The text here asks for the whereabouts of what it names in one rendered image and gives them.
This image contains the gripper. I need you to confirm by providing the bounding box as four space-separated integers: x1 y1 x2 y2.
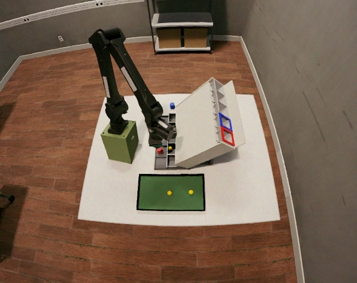
148 133 163 149

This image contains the large white panel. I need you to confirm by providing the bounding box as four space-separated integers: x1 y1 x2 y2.
154 77 246 170

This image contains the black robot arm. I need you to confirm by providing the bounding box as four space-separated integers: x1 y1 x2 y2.
88 26 177 141

